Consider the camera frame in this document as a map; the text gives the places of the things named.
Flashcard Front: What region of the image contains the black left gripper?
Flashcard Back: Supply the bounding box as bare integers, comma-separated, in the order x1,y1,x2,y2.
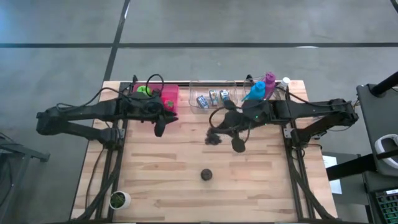
123,92,180,138

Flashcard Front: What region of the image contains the black aluminium rig frame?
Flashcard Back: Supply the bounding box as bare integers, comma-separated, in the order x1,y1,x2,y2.
74,74,336,223

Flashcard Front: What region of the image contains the clear bottle with white cap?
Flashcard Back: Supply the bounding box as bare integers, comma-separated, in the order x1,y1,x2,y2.
277,77,292,93

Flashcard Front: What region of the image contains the black metal bar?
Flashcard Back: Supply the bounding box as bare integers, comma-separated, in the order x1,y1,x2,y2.
325,152,398,182

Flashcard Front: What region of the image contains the black toy grape bunch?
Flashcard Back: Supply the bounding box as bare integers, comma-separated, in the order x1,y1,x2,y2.
204,110,250,146

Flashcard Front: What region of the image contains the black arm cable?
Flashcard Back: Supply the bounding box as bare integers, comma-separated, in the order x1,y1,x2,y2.
55,73,165,114
208,106,229,129

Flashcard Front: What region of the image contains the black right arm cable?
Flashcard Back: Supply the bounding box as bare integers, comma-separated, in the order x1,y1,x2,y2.
208,106,229,129

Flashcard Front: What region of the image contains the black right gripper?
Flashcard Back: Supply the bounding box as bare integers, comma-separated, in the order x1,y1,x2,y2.
223,99,275,154

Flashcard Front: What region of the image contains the clear plastic bin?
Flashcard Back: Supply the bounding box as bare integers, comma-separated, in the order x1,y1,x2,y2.
188,80,239,114
243,75,292,103

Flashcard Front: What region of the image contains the blue plastic squeeze bottle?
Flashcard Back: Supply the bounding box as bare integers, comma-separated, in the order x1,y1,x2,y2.
242,80,267,102

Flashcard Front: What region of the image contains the black pole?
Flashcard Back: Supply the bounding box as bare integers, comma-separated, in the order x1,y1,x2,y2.
369,71,398,98

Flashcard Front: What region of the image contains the black metal stand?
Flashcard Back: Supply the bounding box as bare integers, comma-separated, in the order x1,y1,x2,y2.
0,132,51,216

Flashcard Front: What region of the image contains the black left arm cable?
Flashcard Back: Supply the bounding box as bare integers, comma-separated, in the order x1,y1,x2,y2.
55,73,165,114

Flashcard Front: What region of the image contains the white paper sheet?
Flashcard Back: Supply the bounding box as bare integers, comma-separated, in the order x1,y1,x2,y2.
322,154,343,195

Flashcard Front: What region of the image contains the black keyboard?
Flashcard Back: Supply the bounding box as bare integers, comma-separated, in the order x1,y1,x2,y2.
374,188,398,224

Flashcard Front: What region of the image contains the small white potted plant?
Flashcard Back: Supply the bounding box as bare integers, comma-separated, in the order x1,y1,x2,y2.
109,190,132,210

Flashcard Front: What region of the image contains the pink plastic bin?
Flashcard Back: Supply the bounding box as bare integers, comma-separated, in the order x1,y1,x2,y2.
131,83,181,114

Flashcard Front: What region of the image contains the purple plastic squeeze bottle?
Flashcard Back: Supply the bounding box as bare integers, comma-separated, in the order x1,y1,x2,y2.
263,72,277,100

